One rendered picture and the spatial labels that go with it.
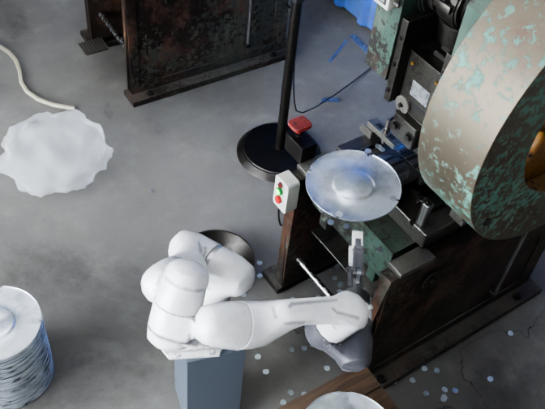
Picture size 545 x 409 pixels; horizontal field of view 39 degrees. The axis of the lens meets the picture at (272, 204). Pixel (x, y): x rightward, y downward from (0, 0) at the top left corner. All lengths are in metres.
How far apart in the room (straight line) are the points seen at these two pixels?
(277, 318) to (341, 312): 0.16
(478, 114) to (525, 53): 0.15
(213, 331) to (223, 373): 0.71
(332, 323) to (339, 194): 0.57
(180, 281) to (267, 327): 0.22
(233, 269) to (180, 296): 0.32
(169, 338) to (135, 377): 1.04
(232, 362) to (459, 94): 1.13
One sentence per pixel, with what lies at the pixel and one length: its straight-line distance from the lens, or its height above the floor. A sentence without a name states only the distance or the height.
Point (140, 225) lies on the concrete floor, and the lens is 3.19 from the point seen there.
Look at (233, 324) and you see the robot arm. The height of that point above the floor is 0.99.
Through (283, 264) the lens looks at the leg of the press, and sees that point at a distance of 2.87.
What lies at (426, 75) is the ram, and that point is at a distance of 2.19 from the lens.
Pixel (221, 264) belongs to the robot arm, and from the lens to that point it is 2.00.
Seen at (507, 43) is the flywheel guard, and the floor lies 1.56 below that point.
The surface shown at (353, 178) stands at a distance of 2.32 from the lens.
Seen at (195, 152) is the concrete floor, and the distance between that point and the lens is 3.48.
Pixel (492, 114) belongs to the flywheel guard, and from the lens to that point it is 1.60.
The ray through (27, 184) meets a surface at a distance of 3.25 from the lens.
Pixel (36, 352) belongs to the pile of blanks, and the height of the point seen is 0.23.
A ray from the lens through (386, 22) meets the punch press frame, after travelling 2.19.
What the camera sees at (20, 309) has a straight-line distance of 2.62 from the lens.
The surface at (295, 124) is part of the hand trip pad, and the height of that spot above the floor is 0.76.
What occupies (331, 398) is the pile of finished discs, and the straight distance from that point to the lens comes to 2.34.
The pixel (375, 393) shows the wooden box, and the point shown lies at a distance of 2.40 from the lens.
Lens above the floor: 2.41
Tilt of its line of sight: 47 degrees down
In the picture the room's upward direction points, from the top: 7 degrees clockwise
